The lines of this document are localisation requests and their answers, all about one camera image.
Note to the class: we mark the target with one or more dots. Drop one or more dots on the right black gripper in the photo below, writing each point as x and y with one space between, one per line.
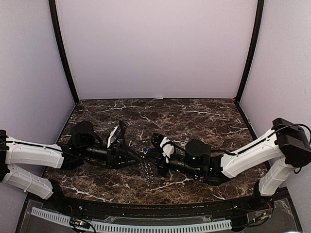
159 160

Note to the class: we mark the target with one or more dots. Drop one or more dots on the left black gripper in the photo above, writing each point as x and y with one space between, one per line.
115 155

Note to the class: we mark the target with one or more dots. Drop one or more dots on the black disc with keyrings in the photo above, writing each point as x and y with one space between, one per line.
145 167

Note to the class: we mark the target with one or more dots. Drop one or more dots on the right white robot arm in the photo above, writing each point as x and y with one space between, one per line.
286 143

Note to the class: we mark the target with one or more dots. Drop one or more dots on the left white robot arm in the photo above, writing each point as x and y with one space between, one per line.
84 146

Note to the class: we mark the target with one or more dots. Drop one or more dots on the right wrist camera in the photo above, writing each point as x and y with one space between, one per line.
163 146

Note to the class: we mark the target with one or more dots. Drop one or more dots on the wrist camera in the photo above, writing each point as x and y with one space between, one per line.
117 134
163 146

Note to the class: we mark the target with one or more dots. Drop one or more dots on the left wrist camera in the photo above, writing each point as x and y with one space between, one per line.
117 134

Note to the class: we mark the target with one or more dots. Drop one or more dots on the black front rail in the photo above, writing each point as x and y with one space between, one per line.
87 207

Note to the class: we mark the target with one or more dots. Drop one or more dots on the white slotted cable duct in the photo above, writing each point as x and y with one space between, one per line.
113 224

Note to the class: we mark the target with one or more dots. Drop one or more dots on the left black frame post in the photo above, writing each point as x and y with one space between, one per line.
61 50

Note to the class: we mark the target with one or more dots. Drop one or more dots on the black frame post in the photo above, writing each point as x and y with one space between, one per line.
61 50
251 51

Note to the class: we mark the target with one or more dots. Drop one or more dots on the right black frame post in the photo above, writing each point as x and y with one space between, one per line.
251 51

